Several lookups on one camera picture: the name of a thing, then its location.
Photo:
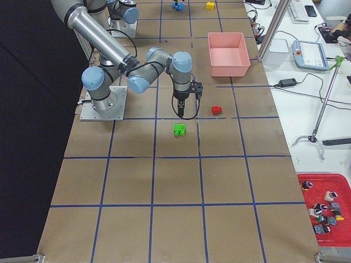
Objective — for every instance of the metal grabber stick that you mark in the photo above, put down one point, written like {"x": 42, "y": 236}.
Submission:
{"x": 312, "y": 138}

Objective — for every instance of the yellow toy block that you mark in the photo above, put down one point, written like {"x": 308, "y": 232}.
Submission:
{"x": 210, "y": 5}

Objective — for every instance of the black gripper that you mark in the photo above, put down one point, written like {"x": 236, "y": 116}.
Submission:
{"x": 181, "y": 96}

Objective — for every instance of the black smartphone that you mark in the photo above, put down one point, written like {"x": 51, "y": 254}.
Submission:
{"x": 310, "y": 11}

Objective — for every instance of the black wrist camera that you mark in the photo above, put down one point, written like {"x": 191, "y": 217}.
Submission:
{"x": 197, "y": 89}

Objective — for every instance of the pink plastic box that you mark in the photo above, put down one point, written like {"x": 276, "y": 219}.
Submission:
{"x": 228, "y": 54}

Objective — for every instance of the white keyboard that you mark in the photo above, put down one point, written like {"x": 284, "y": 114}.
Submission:
{"x": 297, "y": 12}

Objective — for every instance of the red parts tray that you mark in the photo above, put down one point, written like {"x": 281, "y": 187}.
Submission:
{"x": 327, "y": 197}

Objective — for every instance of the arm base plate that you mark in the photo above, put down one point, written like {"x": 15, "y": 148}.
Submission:
{"x": 119, "y": 26}
{"x": 110, "y": 109}

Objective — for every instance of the black power adapter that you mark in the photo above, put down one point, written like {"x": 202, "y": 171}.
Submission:
{"x": 287, "y": 83}

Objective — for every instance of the blue toy block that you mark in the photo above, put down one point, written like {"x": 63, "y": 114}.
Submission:
{"x": 178, "y": 6}

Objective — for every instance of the white plastic container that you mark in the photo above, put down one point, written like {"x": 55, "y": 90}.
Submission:
{"x": 277, "y": 52}

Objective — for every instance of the teach pendant tablet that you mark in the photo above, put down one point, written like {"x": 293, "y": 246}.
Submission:
{"x": 309, "y": 55}

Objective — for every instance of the red toy block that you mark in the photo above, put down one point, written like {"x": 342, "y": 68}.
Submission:
{"x": 216, "y": 110}

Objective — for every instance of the aluminium frame post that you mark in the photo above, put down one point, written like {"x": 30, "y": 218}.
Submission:
{"x": 272, "y": 29}

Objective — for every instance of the green toy block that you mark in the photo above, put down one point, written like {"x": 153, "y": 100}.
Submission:
{"x": 179, "y": 129}

